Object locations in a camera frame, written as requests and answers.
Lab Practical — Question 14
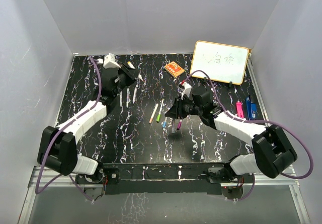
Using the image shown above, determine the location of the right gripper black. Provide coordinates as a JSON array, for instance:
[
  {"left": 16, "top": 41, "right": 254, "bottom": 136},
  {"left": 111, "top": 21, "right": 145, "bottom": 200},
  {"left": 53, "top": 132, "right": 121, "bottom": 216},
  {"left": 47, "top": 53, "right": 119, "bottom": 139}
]
[{"left": 166, "top": 95, "right": 203, "bottom": 120}]

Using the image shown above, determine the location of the orange cap marker pen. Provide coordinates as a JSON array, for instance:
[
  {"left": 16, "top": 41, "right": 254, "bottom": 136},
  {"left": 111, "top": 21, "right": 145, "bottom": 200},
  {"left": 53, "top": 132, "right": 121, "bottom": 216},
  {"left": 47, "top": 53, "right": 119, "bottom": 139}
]
[{"left": 127, "top": 61, "right": 143, "bottom": 81}]

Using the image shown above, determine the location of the light blue cap marker pen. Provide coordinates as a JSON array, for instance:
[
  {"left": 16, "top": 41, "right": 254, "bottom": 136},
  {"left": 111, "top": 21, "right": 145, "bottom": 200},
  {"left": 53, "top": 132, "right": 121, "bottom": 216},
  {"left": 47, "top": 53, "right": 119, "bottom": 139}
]
[{"left": 162, "top": 117, "right": 167, "bottom": 128}]

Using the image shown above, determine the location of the lime cap marker pen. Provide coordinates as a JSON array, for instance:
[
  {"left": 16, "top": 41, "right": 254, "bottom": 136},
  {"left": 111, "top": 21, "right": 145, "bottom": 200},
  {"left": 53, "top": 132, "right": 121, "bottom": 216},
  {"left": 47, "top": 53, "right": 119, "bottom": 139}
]
[{"left": 156, "top": 99, "right": 164, "bottom": 123}]

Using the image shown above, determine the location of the green cap marker pen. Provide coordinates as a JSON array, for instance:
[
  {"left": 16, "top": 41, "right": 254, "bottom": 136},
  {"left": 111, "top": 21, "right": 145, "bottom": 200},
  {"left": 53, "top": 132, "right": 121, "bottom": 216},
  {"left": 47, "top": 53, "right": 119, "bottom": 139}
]
[{"left": 132, "top": 86, "right": 138, "bottom": 104}]

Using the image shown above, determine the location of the peach cap marker pen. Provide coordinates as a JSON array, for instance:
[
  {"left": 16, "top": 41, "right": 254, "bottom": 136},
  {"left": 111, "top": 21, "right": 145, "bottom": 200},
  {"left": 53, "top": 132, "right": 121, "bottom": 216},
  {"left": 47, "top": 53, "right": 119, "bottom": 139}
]
[{"left": 149, "top": 103, "right": 159, "bottom": 124}]

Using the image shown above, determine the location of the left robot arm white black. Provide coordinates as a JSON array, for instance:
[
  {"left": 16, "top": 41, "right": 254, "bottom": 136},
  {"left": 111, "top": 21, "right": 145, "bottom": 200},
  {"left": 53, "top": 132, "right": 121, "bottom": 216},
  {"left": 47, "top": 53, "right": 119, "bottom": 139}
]
[{"left": 37, "top": 62, "right": 139, "bottom": 183}]

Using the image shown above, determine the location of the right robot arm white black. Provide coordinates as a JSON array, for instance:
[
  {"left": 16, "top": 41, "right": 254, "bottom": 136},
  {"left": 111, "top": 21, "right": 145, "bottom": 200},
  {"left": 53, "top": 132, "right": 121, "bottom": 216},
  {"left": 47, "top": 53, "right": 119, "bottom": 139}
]
[{"left": 165, "top": 89, "right": 297, "bottom": 182}]

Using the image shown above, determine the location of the magenta cap marker pen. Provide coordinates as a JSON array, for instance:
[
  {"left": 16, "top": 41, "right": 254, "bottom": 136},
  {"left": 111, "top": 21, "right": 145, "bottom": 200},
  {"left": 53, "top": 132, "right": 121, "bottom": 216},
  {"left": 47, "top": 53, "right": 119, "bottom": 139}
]
[{"left": 177, "top": 119, "right": 182, "bottom": 130}]

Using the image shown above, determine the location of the dark purple thin pen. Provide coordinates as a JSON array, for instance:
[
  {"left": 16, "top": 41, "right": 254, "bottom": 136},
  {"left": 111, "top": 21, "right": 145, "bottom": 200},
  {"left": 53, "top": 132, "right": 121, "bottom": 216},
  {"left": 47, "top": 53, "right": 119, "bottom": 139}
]
[{"left": 171, "top": 119, "right": 176, "bottom": 133}]

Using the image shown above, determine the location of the pink highlighter pen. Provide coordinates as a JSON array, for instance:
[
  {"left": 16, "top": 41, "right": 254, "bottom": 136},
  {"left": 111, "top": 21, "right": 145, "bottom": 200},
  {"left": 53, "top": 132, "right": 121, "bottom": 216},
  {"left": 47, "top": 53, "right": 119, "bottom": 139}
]
[{"left": 236, "top": 102, "right": 244, "bottom": 118}]

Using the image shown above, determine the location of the orange spiral notebook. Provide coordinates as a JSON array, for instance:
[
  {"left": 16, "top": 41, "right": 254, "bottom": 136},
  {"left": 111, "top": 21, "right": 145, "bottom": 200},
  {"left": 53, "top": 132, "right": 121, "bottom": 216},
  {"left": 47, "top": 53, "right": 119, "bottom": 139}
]
[{"left": 165, "top": 61, "right": 185, "bottom": 78}]

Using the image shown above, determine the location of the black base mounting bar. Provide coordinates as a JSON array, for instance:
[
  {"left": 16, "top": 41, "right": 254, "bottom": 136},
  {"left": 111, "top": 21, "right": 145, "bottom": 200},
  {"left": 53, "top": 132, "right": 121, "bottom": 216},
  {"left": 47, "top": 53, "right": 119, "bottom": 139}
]
[{"left": 76, "top": 163, "right": 253, "bottom": 195}]

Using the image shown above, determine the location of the blue eraser tool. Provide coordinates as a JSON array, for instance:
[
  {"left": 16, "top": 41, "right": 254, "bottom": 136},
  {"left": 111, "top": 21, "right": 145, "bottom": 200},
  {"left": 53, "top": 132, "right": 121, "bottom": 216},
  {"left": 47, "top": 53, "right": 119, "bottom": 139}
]
[{"left": 246, "top": 95, "right": 257, "bottom": 120}]

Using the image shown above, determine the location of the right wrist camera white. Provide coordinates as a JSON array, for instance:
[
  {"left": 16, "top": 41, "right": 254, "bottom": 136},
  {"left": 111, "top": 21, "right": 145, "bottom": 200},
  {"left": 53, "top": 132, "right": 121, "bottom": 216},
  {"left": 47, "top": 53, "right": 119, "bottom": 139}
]
[{"left": 178, "top": 82, "right": 192, "bottom": 100}]

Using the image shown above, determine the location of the white board yellow frame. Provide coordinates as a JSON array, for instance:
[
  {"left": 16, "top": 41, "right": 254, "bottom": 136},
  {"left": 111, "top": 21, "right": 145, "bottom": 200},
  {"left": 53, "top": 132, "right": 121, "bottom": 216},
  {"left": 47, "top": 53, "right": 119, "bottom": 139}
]
[{"left": 190, "top": 40, "right": 249, "bottom": 85}]

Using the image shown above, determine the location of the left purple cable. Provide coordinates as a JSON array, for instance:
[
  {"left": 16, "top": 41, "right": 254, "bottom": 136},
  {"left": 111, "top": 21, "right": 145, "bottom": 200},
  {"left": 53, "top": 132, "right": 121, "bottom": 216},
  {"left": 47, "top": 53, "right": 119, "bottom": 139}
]
[{"left": 35, "top": 56, "right": 103, "bottom": 194}]

